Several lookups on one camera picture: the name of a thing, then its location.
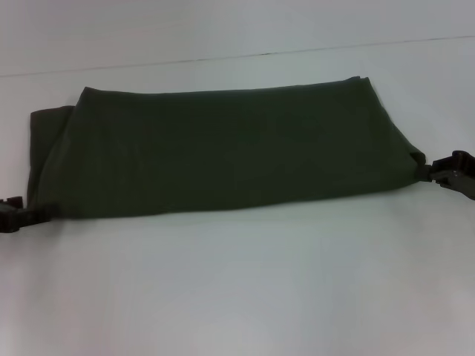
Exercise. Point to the dark green FREE! T-shirt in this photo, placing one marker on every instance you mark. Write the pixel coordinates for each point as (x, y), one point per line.
(222, 148)

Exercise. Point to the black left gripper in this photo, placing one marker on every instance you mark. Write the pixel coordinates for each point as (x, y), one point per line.
(5, 219)

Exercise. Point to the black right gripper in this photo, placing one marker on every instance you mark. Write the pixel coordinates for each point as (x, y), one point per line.
(462, 172)

